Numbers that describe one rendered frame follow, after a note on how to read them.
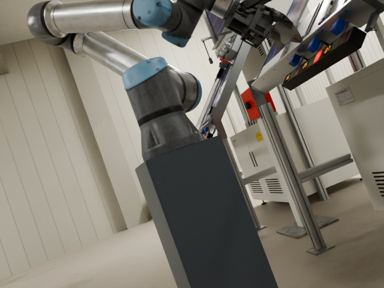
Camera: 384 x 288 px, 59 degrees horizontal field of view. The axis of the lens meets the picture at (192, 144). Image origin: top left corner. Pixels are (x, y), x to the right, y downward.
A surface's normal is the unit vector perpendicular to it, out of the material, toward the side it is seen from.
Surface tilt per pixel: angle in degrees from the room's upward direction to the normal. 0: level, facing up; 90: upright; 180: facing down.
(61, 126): 90
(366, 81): 90
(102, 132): 90
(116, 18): 114
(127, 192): 90
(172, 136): 72
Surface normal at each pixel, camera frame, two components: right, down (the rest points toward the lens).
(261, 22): 0.18, -0.13
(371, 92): -0.92, 0.33
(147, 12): -0.41, 0.07
